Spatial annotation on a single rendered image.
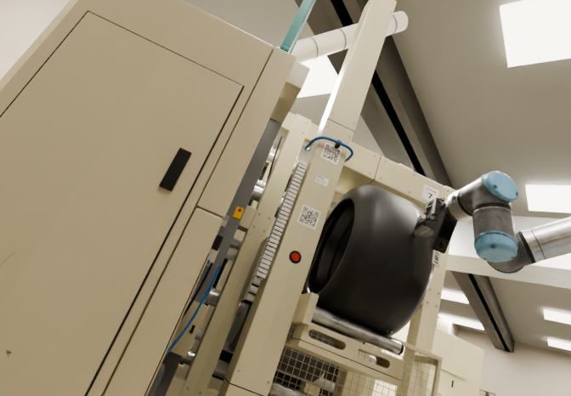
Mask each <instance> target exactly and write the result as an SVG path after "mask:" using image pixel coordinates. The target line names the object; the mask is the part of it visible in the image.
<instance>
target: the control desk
mask: <svg viewBox="0 0 571 396"><path fill-rule="evenodd" d="M296 59H297V57H296V56H294V55H292V54H289V53H287V52H286V51H284V50H282V49H280V48H277V47H275V48H274V46H273V45H271V44H269V43H267V42H265V41H263V40H261V39H259V38H257V37H254V36H253V35H251V34H249V33H247V32H245V31H243V30H241V29H239V28H237V27H235V26H233V25H231V24H229V23H227V22H225V21H223V20H220V19H219V18H217V17H215V16H213V15H211V14H209V13H207V12H205V11H203V10H201V9H199V8H197V7H195V6H193V5H191V4H189V3H186V2H185V1H183V0H78V2H77V3H76V4H75V5H74V6H73V7H72V9H71V10H70V11H69V12H68V13H67V15H66V16H65V17H64V18H63V19H62V21H60V23H58V25H57V26H56V27H55V28H54V29H53V30H52V32H51V33H50V34H49V35H48V36H47V38H46V39H45V40H44V41H43V42H42V44H41V45H40V46H39V47H38V48H37V50H36V51H35V52H34V53H33V54H32V55H31V57H30V58H29V59H28V60H27V61H26V62H25V63H24V64H23V65H22V66H21V67H20V69H19V70H18V71H17V72H16V73H15V75H14V76H13V77H12V78H11V79H10V81H9V82H8V83H7V84H6V85H5V87H4V88H3V89H2V90H1V91H0V396H147V395H148V393H149V390H150V388H151V386H152V383H153V381H154V380H155V376H156V374H157V372H158V370H159V369H160V366H161V363H162V361H163V359H164V357H165V355H166V353H167V350H168V348H169V346H170V344H171V341H172V339H173V337H174V334H175V332H176V330H177V329H178V325H179V323H180V321H181V319H182V317H183V315H184V312H185V310H186V308H187V306H188V304H189V300H190V299H191V297H192V295H193V292H194V290H195V288H196V286H197V283H198V281H199V279H200V277H201V274H202V272H203V270H204V268H205V266H206V263H207V261H208V258H209V257H208V255H209V251H210V249H211V247H212V244H213V242H214V240H215V238H216V236H217V234H218V231H219V229H220V227H221V225H222V222H223V219H224V218H225V215H226V213H227V211H228V210H229V206H230V204H231V202H232V200H233V199H234V196H235V193H236V191H237V189H238V187H239V185H240V182H241V180H242V178H243V176H244V174H245V172H246V169H247V167H248V165H249V163H250V160H251V158H252V156H253V153H254V151H255V149H256V148H257V144H258V142H259V140H260V138H261V137H262V134H263V131H264V129H265V127H266V125H267V123H268V121H269V118H270V116H271V114H272V112H273V110H274V107H275V105H276V103H277V101H278V98H279V96H280V94H281V91H282V89H283V87H284V86H285V84H286V80H287V78H288V76H289V75H290V72H291V69H292V67H293V65H294V63H295V61H296Z"/></svg>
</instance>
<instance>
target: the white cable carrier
mask: <svg viewBox="0 0 571 396"><path fill-rule="evenodd" d="M299 163H300V164H299ZM307 165H308V164H307V163H306V162H304V161H301V160H300V161H299V162H298V163H297V165H296V168H295V171H294V174H293V175H292V178H291V181H290V184H289V186H288V189H287V191H286V193H285V196H284V199H283V202H282V203H281V206H280V209H279V211H278V214H277V217H276V219H275V221H274V225H273V228H272V229H271V231H272V232H270V234H269V235H270V236H269V237H268V240H267V242H266V243H267V244H266V245H265V248H264V249H263V253H262V256H261V257H260V260H259V262H258V266H257V269H256V271H255V272H256V273H255V274H254V275H253V276H254V277H256V278H258V279H260V280H262V279H265V277H268V274H269V273H267V272H268V270H267V269H269V265H270V264H271V262H270V261H272V259H273V258H272V257H273V256H274V252H275V248H276V247H277V245H278V243H279V242H278V240H280V236H281V232H283V228H284V227H285V225H284V224H286V222H287V221H288V220H289V217H288V216H289V213H290V211H291V210H290V209H291V206H292V204H293V201H294V200H295V199H294V198H296V195H297V191H298V189H299V188H298V187H299V186H300V183H301V180H302V177H303V175H304V173H305V172H306V171H307V170H308V169H307V168H306V166H307ZM288 208H289V209H288ZM283 219H284V220H283Z"/></svg>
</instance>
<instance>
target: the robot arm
mask: <svg viewBox="0 0 571 396"><path fill-rule="evenodd" d="M517 197H518V189H517V186H516V185H515V183H514V182H513V180H512V179H511V178H510V177H508V176H507V175H506V174H504V173H502V172H498V171H493V172H490V173H487V174H484V175H482V176H481V178H478V179H477V180H475V181H473V182H471V183H470V184H468V185H466V186H465V187H463V188H461V189H459V190H457V191H456V192H453V193H451V195H450V196H449V198H448V200H445V199H443V198H440V199H439V198H438V197H436V198H434V199H432V200H431V201H429V202H428V203H426V208H425V213H424V214H426V217H425V218H423V217H422V215H420V216H419V217H418V219H417V222H416V226H415V227H414V229H413V235H415V236H418V237H429V236H431V237H432V239H431V241H430V243H429V248H431V249H433V250H435V251H437V252H441V253H445V252H446V250H447V247H448V245H449V242H450V239H451V237H452V235H453V233H454V230H455V226H456V224H457V222H458V221H462V222H469V221H471V220H472V223H473V232H474V248H475V250H476V253H477V255H478V256H479V257H480V258H482V259H483V260H486V261H487V263H488V264H489V265H490V266H491V267H492V268H493V269H494V270H496V271H497V272H499V273H502V274H515V273H517V272H519V271H520V270H521V269H522V268H523V267H524V266H527V265H530V264H533V263H538V262H539V261H543V260H546V259H550V258H553V257H559V256H562V255H566V254H569V253H571V217H569V218H564V219H561V220H558V221H555V222H552V223H547V224H543V225H541V226H538V227H534V228H532V229H526V230H520V231H517V232H515V229H514V224H513V218H512V208H511V202H514V201H515V200H516V199H517Z"/></svg>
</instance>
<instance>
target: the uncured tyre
mask: <svg viewBox="0 0 571 396"><path fill-rule="evenodd" d="M424 213H425V212H424V211H423V210H422V209H421V208H420V207H419V206H417V205H416V204H415V203H413V202H411V201H408V200H406V199H405V198H402V197H400V196H398V195H395V194H394V193H392V192H390V191H387V190H385V189H383V188H381V187H379V186H376V185H370V184H365V185H362V186H359V187H357V188H354V189H351V190H349V191H348V192H347V193H346V194H345V195H344V196H343V197H342V198H341V199H340V200H339V201H338V202H337V204H336V205H335V206H334V207H333V209H332V210H331V212H330V214H329V216H328V217H327V219H326V220H325V223H324V227H323V229H322V232H321V235H320V238H319V242H318V245H317V247H316V250H315V253H314V257H313V260H312V262H311V265H310V268H309V271H308V276H307V279H306V281H305V284H304V287H303V294H305V293H310V292H313V293H315V294H317V295H319V298H318V302H317V303H316V306H317V307H319V308H322V309H324V310H327V311H329V312H331V313H333V314H336V315H339V316H341V317H343V318H345V319H347V320H351V321H353V322H355V323H357V324H360V325H363V326H365V327H367V328H370V329H372V330H374V331H377V332H380V333H381V334H382V333H383V332H384V331H385V330H386V329H388V330H390V331H394V332H393V333H392V334H391V335H390V336H389V337H391V336H392V335H394V334H396V333H397V332H399V331H400V330H402V329H403V328H404V327H405V326H406V325H407V324H408V323H409V322H410V320H411V319H412V318H413V316H414V315H415V313H416V311H417V310H418V308H419V307H420V306H421V303H422V301H423V299H424V297H425V296H426V294H427V290H428V287H429V285H430V282H431V279H432V274H433V270H434V264H433V263H432V255H433V249H431V248H429V243H430V241H431V239H432V237H431V236H429V237H418V236H415V235H413V229H414V227H415V226H416V222H417V219H418V217H419V216H420V215H422V217H423V218H425V217H426V214H424ZM352 306H353V307H354V308H352ZM356 308H358V309H360V310H363V311H365V312H366V313H365V312H362V311H360V310H357V309H356ZM367 313H369V314H367Z"/></svg>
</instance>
